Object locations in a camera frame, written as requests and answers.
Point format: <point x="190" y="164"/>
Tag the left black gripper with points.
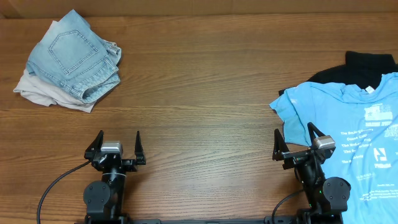
<point x="116" y="160"/>

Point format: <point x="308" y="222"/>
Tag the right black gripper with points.
<point x="301" y="154"/>

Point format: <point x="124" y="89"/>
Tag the light blue printed t-shirt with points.
<point x="363" y="123"/>

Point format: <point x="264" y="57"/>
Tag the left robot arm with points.
<point x="104" y="198"/>

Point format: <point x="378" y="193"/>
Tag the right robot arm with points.
<point x="327" y="197"/>

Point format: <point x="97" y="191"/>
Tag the black garment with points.
<point x="361" y="69"/>

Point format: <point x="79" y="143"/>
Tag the folded white cloth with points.
<point x="38" y="91"/>

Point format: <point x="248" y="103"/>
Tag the folded light denim jeans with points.
<point x="75" y="59"/>

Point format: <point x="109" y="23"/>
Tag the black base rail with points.
<point x="266" y="220"/>

